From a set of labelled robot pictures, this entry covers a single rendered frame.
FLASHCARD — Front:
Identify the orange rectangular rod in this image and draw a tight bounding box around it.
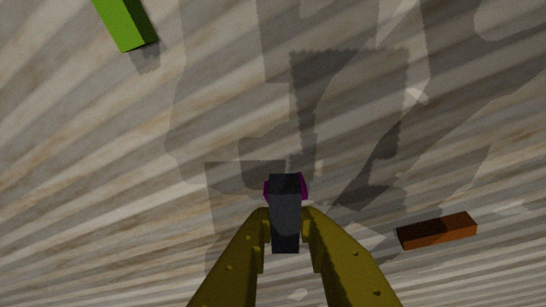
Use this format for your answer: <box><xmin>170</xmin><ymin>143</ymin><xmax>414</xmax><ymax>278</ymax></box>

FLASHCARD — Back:
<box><xmin>396</xmin><ymin>211</ymin><xmax>478</xmax><ymax>251</ymax></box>

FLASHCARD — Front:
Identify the magenta cube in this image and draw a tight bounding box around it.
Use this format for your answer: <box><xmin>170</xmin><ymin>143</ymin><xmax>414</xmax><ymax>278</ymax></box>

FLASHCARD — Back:
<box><xmin>263</xmin><ymin>171</ymin><xmax>308</xmax><ymax>204</ymax></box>

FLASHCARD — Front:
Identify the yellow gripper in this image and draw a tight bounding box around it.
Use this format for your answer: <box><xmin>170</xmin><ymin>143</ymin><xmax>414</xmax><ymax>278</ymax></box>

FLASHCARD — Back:
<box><xmin>186</xmin><ymin>206</ymin><xmax>403</xmax><ymax>307</ymax></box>

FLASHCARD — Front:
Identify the lime green rod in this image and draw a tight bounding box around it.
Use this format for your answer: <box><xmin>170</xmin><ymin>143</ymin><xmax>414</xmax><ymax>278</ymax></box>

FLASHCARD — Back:
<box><xmin>91</xmin><ymin>0</ymin><xmax>159</xmax><ymax>54</ymax></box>

